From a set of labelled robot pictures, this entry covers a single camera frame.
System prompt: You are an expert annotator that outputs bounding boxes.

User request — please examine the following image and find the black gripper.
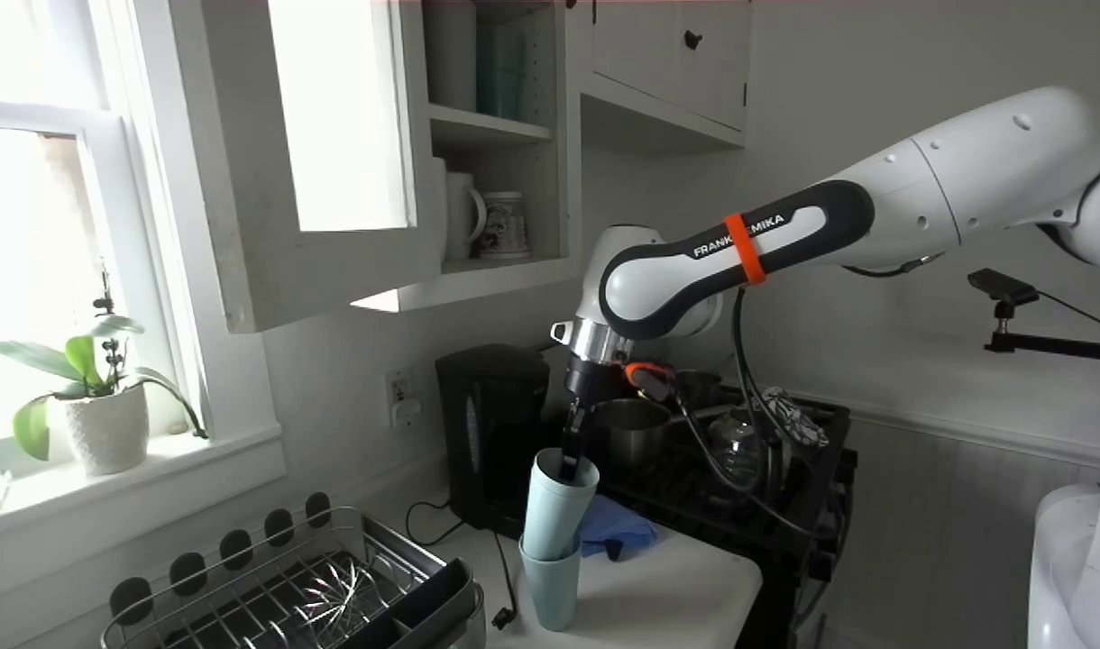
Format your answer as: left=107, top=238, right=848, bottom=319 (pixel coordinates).
left=547, top=316, right=630, bottom=466

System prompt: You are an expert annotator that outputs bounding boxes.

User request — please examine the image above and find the blue cup front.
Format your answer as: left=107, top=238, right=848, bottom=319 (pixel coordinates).
left=518, top=447, right=597, bottom=559

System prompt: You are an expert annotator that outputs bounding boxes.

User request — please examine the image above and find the blue cup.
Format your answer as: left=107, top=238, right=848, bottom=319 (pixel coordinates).
left=518, top=547, right=579, bottom=632
left=518, top=447, right=597, bottom=559

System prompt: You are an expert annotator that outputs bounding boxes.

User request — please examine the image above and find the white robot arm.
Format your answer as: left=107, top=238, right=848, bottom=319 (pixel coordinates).
left=547, top=88, right=1100, bottom=369

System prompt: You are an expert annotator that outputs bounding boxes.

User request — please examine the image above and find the white mug on shelf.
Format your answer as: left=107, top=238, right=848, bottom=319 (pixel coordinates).
left=434, top=160, right=483, bottom=267

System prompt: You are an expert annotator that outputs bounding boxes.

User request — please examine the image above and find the patterned kitchen towel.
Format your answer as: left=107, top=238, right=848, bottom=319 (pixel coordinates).
left=762, top=386, right=829, bottom=447

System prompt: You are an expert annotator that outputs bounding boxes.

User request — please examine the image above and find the white upper cabinet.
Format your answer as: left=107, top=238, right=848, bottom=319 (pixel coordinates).
left=163, top=0, right=749, bottom=330

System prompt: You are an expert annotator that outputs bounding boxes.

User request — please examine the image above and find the steel saucepan back left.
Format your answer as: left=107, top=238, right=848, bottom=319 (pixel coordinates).
left=594, top=395, right=682, bottom=472

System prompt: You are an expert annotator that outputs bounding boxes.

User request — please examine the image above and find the black coffee maker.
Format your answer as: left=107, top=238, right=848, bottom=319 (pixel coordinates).
left=436, top=344, right=547, bottom=538

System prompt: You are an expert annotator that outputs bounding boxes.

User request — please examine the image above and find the patterned ceramic mug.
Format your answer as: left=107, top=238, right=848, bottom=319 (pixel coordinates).
left=472, top=190, right=530, bottom=262

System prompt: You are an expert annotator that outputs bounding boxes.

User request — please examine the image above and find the blue cleaning cloth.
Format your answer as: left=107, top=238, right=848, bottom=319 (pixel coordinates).
left=579, top=499, right=658, bottom=563

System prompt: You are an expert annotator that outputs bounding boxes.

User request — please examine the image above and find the glass coffee carafe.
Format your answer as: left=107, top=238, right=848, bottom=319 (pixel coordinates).
left=708, top=411, right=786, bottom=495

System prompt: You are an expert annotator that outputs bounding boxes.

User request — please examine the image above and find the stainless steel stove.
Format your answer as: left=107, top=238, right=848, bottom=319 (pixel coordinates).
left=565, top=380, right=857, bottom=649

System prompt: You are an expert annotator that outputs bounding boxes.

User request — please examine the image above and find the dish drying rack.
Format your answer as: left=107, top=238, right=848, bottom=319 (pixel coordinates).
left=100, top=495, right=488, bottom=649

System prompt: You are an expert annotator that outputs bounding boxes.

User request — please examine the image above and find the potted green plant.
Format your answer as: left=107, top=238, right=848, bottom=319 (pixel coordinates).
left=0, top=288, right=207, bottom=476

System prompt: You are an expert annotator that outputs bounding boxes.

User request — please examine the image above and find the wall power outlet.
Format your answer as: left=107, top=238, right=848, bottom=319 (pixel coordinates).
left=379, top=370, right=422, bottom=428

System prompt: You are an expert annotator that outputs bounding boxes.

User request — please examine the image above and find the black power cord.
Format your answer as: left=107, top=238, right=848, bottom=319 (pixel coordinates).
left=400, top=499, right=528, bottom=636

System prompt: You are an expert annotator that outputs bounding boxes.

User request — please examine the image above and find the black camera stand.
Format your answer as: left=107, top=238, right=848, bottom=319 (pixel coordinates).
left=967, top=267, right=1100, bottom=360

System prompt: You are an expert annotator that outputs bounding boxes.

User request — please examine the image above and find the window frame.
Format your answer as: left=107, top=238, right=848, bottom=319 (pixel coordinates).
left=0, top=0, right=282, bottom=521

